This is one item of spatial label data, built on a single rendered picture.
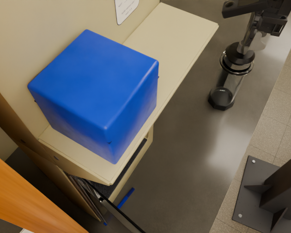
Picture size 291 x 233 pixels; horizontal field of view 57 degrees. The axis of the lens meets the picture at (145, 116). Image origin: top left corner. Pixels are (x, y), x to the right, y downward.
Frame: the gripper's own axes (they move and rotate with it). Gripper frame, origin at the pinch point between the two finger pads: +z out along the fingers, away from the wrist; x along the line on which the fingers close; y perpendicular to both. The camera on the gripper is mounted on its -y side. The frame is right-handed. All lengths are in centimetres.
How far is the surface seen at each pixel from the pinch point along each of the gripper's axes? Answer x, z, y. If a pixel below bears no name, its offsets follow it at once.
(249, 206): -8, 121, 42
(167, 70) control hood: -40, -28, -16
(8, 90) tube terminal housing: -55, -38, -29
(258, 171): 18, 121, 46
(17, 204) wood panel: -65, -38, -22
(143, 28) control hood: -32.8, -28.4, -21.6
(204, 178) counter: -33.1, 28.6, -0.6
